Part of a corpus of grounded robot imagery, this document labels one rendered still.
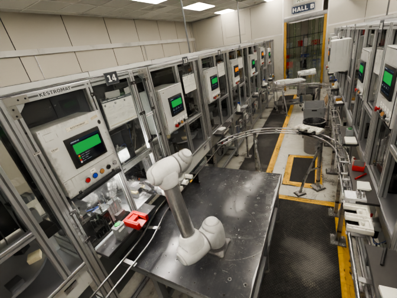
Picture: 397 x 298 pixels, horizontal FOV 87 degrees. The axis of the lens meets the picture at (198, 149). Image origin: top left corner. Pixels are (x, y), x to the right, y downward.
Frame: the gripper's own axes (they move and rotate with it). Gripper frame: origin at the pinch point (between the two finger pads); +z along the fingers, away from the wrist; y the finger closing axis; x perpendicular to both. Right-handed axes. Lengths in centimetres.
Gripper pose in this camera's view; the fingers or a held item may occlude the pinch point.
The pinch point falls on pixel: (143, 186)
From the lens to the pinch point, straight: 210.4
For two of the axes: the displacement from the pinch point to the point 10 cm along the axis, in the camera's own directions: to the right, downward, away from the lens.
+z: -8.8, -0.5, 4.8
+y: -1.8, -8.9, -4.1
